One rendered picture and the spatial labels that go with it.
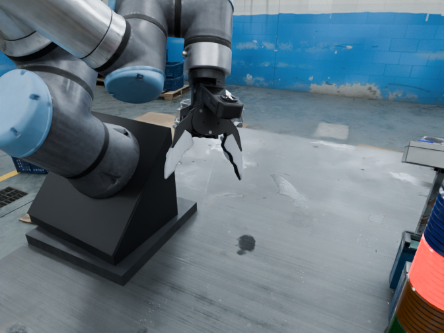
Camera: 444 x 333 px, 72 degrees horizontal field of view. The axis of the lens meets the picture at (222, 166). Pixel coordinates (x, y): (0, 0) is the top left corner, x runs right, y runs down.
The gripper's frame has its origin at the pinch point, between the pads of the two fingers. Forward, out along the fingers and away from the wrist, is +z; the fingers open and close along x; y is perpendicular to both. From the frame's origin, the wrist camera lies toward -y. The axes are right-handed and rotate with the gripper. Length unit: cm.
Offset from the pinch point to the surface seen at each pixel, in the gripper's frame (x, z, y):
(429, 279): -4.6, 4.8, -37.5
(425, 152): -47.5, -7.7, -10.2
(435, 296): -4.9, 6.0, -37.8
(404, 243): -37.6, 11.0, -13.2
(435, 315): -5.4, 7.8, -37.6
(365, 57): -413, -189, 324
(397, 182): -80, 1, 19
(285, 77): -332, -169, 441
